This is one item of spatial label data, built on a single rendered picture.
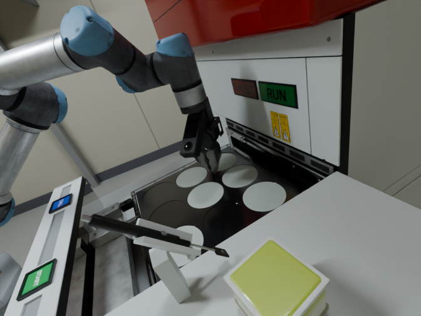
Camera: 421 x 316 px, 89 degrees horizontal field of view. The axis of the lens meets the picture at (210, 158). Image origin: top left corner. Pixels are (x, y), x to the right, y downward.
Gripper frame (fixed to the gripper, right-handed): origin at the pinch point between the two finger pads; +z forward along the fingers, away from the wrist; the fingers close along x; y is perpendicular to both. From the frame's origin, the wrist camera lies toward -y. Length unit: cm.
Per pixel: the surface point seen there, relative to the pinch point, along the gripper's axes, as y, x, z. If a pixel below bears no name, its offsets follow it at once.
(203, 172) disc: 1.1, 3.9, 1.3
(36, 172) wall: 54, 276, 49
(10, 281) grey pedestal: -41, 51, 9
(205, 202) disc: -10.9, -2.4, 1.3
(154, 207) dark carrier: -14.6, 11.7, 1.3
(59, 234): -30.6, 25.2, -4.8
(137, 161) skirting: 124, 191, 83
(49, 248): -33.9, 24.5, -4.4
